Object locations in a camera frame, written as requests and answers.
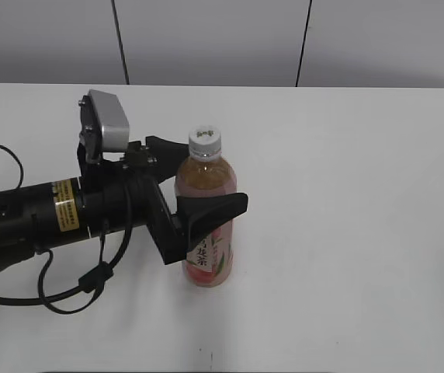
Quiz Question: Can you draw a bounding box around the peach oolong tea bottle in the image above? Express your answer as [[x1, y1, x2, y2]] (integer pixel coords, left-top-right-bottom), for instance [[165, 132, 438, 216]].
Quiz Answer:
[[175, 149, 238, 289]]

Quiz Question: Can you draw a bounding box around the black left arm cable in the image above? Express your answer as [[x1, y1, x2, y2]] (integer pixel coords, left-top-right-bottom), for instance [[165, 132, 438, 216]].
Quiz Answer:
[[0, 144, 134, 315]]

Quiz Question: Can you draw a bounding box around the white bottle cap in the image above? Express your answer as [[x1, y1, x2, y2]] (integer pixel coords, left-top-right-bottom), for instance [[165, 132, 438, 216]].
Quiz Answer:
[[189, 125, 222, 155]]

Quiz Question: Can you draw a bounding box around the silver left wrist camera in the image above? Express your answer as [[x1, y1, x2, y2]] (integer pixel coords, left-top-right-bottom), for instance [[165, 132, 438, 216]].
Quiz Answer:
[[79, 89, 130, 164]]

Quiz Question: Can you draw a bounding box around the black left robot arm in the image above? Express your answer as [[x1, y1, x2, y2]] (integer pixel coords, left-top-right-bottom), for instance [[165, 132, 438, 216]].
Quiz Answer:
[[0, 136, 248, 272]]

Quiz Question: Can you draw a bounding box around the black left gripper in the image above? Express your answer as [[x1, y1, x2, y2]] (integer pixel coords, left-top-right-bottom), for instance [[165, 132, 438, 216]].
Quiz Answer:
[[77, 136, 248, 264]]

